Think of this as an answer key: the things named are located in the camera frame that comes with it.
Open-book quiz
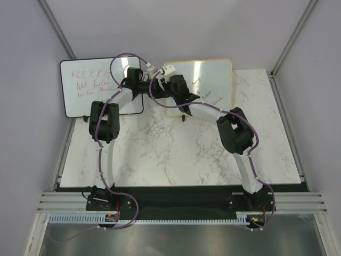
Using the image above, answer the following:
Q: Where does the aluminium rail frame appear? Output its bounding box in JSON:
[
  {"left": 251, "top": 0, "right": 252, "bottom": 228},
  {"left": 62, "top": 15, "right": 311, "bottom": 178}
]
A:
[{"left": 25, "top": 184, "right": 327, "bottom": 255}]

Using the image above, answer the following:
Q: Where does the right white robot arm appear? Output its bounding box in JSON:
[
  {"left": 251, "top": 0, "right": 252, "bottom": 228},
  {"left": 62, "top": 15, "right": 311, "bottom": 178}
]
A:
[{"left": 149, "top": 72, "right": 265, "bottom": 210}]

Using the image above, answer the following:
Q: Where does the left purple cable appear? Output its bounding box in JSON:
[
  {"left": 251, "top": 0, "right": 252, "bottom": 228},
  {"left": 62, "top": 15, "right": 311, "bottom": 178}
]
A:
[{"left": 47, "top": 53, "right": 154, "bottom": 244}]

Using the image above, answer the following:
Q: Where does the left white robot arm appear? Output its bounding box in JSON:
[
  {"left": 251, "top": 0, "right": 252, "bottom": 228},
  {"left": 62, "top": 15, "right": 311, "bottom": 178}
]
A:
[{"left": 88, "top": 66, "right": 159, "bottom": 210}]

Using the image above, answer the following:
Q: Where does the black framed whiteboard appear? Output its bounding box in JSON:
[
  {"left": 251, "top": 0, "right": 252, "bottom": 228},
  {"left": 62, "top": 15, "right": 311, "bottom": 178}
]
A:
[{"left": 60, "top": 57, "right": 141, "bottom": 118}]

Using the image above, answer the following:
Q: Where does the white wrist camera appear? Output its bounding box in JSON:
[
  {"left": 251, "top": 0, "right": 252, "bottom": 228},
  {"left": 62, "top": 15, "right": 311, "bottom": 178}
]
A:
[
  {"left": 145, "top": 63, "right": 158, "bottom": 79},
  {"left": 156, "top": 63, "right": 176, "bottom": 83}
]

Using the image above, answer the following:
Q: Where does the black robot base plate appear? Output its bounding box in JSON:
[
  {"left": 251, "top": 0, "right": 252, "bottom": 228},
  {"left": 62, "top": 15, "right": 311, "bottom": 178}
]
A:
[{"left": 86, "top": 185, "right": 275, "bottom": 220}]

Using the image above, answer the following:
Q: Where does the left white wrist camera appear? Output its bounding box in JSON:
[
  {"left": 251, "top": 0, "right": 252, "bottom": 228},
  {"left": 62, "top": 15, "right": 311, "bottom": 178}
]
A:
[{"left": 145, "top": 63, "right": 158, "bottom": 79}]

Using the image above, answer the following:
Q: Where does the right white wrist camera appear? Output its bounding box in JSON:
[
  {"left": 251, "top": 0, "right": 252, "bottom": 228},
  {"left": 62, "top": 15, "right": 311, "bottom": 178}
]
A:
[{"left": 156, "top": 63, "right": 176, "bottom": 83}]

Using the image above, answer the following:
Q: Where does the white slotted cable duct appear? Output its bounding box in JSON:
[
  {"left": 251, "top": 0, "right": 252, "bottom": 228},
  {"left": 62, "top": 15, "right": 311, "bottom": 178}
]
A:
[{"left": 48, "top": 212, "right": 254, "bottom": 225}]

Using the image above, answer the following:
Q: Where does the yellow framed whiteboard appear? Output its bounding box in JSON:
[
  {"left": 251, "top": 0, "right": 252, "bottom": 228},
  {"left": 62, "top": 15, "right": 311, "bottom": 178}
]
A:
[{"left": 165, "top": 58, "right": 234, "bottom": 110}]

